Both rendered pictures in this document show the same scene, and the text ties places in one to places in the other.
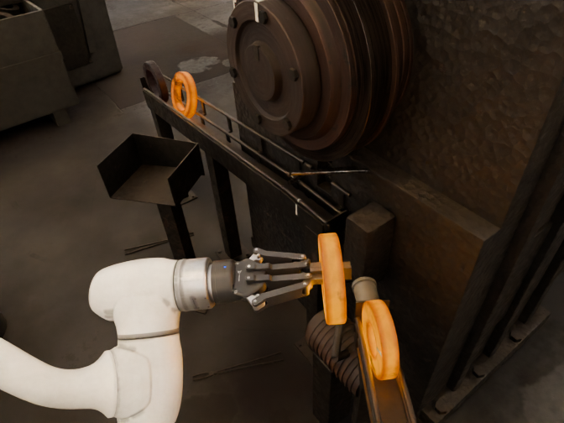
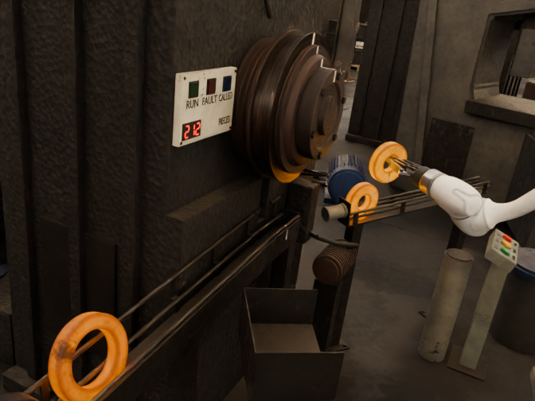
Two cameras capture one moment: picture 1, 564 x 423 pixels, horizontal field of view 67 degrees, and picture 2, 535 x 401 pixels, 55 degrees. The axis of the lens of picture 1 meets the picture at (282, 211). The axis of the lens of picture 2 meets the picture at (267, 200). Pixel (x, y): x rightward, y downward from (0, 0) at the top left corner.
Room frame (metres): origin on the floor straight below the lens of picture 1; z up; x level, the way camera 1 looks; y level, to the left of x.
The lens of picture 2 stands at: (1.82, 1.28, 1.44)
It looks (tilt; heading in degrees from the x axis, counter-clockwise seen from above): 22 degrees down; 238
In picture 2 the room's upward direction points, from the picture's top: 7 degrees clockwise
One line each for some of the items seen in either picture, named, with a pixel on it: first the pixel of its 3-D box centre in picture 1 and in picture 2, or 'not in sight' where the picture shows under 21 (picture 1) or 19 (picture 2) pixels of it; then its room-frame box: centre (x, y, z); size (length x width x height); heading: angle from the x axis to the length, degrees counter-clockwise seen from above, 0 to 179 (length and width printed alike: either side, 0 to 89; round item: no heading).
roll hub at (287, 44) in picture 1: (268, 70); (322, 114); (0.87, 0.01, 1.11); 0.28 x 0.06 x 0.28; 34
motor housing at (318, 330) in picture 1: (342, 386); (327, 302); (0.58, -0.15, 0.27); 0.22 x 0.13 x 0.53; 34
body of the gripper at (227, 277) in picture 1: (240, 279); (418, 174); (0.47, 0.08, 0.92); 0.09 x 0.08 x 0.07; 89
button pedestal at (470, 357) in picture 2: not in sight; (486, 305); (-0.05, 0.16, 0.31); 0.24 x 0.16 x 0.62; 34
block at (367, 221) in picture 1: (368, 248); (299, 210); (0.74, -0.22, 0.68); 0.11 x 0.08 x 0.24; 124
